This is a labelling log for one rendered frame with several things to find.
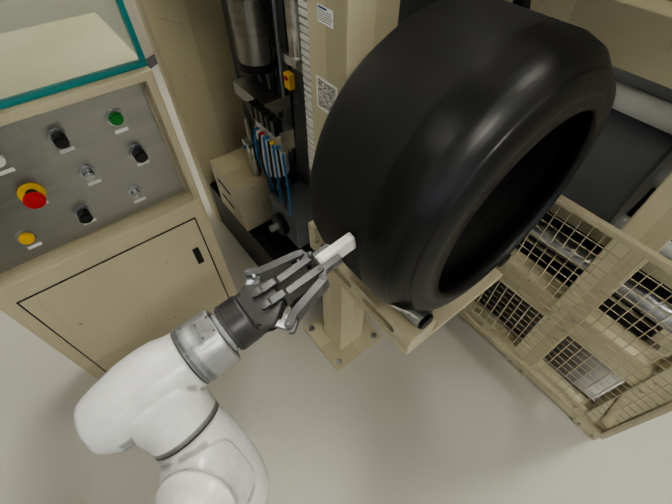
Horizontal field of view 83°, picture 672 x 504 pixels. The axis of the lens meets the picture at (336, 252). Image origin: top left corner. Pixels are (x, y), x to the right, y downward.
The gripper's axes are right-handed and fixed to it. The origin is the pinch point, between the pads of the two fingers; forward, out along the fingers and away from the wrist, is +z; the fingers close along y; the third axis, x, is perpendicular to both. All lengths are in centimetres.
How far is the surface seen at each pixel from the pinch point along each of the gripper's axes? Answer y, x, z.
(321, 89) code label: 34.7, -1.1, 23.4
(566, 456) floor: -62, 127, 49
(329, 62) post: 31.8, -7.9, 24.4
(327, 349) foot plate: 31, 119, 2
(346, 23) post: 26.8, -16.4, 25.8
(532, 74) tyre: -8.0, -20.5, 27.6
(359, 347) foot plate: 22, 121, 14
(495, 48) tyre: -2.0, -21.5, 27.7
